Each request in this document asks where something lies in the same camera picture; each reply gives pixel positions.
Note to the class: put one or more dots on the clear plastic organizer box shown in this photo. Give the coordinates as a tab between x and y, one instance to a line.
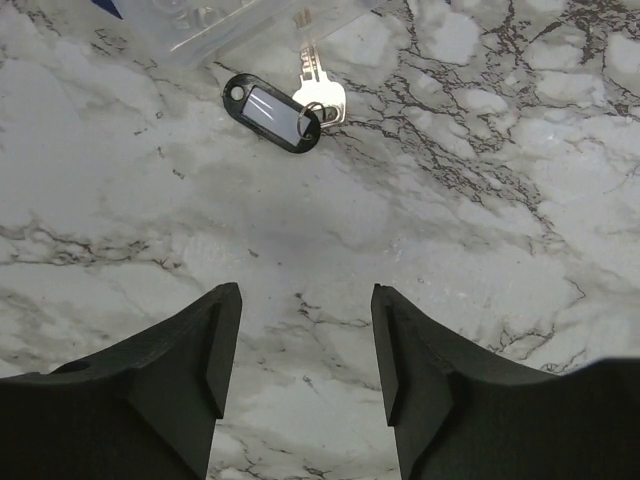
189	33

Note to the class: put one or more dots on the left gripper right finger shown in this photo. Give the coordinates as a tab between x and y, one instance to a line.
459	411

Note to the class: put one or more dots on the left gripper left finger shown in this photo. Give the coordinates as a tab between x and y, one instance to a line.
143	408

